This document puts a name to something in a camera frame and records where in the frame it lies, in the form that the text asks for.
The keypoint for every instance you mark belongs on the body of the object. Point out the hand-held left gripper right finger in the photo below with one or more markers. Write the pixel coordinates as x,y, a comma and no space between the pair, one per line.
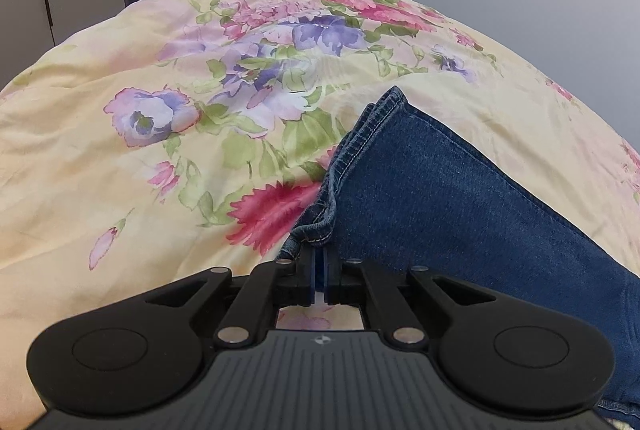
327,271

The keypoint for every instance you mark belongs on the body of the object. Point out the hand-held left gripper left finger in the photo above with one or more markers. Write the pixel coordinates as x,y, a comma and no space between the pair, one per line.
311,271

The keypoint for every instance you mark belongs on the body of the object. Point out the blue denim pants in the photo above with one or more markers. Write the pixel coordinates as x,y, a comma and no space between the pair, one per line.
425,190

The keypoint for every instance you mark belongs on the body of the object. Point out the floral yellow blanket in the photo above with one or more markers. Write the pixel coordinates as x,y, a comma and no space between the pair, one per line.
100,190

